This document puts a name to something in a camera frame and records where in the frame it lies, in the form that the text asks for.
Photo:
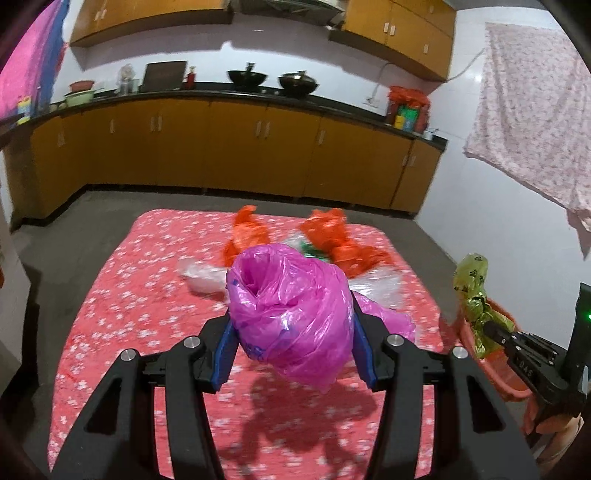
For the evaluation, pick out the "white mug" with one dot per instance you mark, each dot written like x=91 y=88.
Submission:
x=428 y=134

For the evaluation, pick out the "pink floral hanging cloth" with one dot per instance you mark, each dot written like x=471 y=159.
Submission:
x=531 y=120

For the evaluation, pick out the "black kitchen countertop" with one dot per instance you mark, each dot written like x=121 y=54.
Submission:
x=351 y=110

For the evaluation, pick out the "orange plastic basket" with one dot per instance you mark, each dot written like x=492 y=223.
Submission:
x=496 y=374

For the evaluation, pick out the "red bottle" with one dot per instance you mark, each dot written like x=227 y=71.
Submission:
x=190 y=79

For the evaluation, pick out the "black open wok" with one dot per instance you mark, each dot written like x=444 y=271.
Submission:
x=247 y=77

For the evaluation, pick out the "yellow printed plastic bag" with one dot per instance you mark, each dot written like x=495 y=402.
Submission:
x=471 y=281

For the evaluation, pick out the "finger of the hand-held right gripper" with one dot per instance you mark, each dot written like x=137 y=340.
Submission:
x=497 y=333

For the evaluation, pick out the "green plastic bag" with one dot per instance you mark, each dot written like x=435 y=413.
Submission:
x=310 y=249

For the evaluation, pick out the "red plastic bag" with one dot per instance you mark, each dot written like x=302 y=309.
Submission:
x=408 y=97

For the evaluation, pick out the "red floral tablecloth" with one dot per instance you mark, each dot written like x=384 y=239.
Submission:
x=138 y=300

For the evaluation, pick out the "green basin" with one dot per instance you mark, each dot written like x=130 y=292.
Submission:
x=78 y=98

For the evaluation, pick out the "orange plastic bag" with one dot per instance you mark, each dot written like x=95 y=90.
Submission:
x=337 y=235
x=247 y=235

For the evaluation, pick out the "green yellow box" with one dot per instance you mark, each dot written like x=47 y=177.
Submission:
x=405 y=119

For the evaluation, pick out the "pink plastic bag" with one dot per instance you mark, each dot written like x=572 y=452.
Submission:
x=291 y=314

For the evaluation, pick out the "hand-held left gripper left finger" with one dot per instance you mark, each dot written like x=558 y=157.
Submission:
x=225 y=355

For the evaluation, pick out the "black lidded wok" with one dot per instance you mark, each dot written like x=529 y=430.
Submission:
x=298 y=84

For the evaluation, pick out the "range hood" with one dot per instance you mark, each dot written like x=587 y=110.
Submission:
x=295 y=7

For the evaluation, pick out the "yellow wall cabinet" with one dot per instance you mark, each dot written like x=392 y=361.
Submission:
x=152 y=18
x=406 y=32

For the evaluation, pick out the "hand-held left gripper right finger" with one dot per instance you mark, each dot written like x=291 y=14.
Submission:
x=364 y=355

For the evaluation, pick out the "person's right hand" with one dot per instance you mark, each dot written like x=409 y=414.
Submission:
x=561 y=438

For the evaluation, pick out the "yellow lower kitchen cabinets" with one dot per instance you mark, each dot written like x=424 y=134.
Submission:
x=231 y=147

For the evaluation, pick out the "glass jar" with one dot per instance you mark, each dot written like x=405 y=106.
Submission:
x=127 y=81

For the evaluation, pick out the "clear plastic bag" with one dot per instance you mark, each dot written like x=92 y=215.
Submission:
x=203 y=277
x=381 y=286

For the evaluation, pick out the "red basin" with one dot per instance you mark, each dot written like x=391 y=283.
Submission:
x=82 y=86

